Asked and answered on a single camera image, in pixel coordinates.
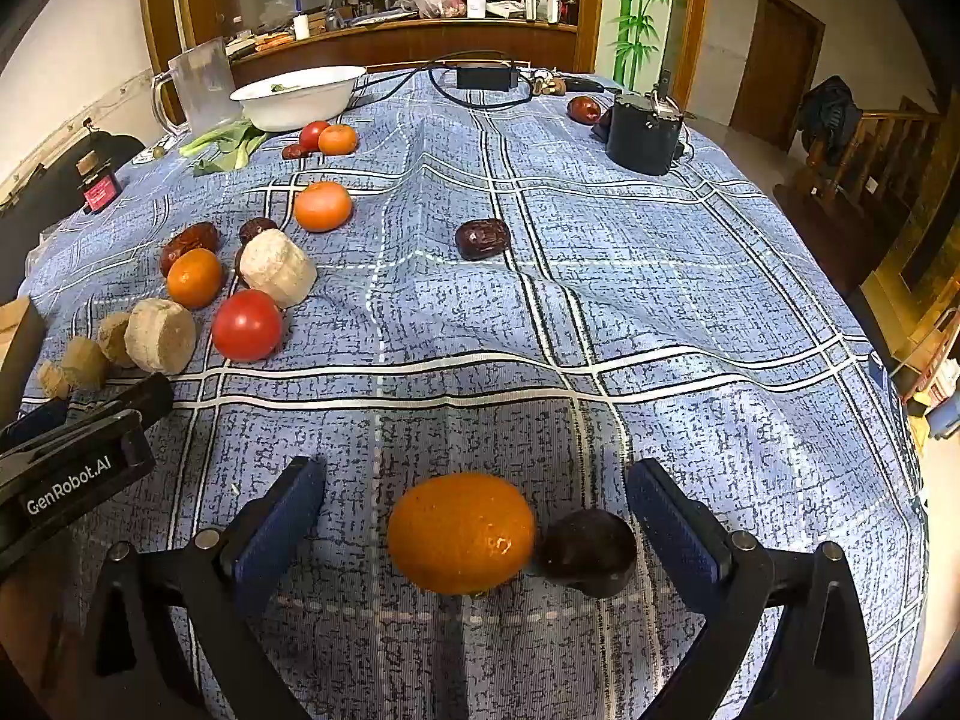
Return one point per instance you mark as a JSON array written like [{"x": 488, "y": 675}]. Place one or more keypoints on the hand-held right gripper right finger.
[{"x": 673, "y": 536}]

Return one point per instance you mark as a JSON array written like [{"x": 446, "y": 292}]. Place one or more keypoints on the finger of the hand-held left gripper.
[
  {"x": 131, "y": 394},
  {"x": 34, "y": 418}
]

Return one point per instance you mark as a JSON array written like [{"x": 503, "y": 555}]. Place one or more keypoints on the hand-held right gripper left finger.
[{"x": 279, "y": 529}]

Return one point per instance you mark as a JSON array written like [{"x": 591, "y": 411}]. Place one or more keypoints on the cardboard box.
[{"x": 16, "y": 349}]

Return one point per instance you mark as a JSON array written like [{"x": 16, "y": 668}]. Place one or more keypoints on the large red tomato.
[{"x": 247, "y": 325}]

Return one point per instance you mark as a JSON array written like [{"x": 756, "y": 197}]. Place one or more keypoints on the large orange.
[{"x": 460, "y": 532}]

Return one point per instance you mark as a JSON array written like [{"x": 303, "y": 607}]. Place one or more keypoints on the small brown yam piece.
[
  {"x": 52, "y": 379},
  {"x": 116, "y": 337},
  {"x": 82, "y": 361}
]

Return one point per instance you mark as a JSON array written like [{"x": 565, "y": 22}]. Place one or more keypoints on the small orange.
[
  {"x": 195, "y": 277},
  {"x": 338, "y": 139},
  {"x": 322, "y": 206}
]

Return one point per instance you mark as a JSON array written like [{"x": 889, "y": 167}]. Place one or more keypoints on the large wrinkled red date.
[{"x": 189, "y": 242}]

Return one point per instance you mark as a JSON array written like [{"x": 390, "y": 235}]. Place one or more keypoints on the dark jar with red label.
[{"x": 96, "y": 184}]

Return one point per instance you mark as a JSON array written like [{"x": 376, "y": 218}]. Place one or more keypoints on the blue plaid tablecloth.
[{"x": 570, "y": 330}]

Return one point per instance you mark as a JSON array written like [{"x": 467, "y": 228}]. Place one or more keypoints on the black chair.
[{"x": 52, "y": 172}]

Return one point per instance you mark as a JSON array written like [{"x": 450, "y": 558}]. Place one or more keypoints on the green leafy vegetable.
[{"x": 225, "y": 144}]

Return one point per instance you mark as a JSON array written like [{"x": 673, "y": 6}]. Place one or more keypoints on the clear plastic pitcher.
[{"x": 196, "y": 86}]

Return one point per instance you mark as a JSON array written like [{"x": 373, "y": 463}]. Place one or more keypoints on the small red tomato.
[{"x": 312, "y": 135}]

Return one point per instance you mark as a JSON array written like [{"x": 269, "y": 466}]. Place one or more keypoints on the white bowl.
[{"x": 296, "y": 96}]

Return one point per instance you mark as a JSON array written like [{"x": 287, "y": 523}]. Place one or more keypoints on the wooden stair railing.
[{"x": 870, "y": 150}]

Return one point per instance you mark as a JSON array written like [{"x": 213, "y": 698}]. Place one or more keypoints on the dark jacket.
[{"x": 825, "y": 111}]

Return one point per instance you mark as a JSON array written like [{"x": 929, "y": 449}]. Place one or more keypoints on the wooden door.
[{"x": 776, "y": 64}]

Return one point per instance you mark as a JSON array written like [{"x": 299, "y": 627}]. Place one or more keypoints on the white box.
[{"x": 541, "y": 6}]

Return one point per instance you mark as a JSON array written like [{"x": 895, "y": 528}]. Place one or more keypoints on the bamboo wall poster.
[{"x": 641, "y": 11}]

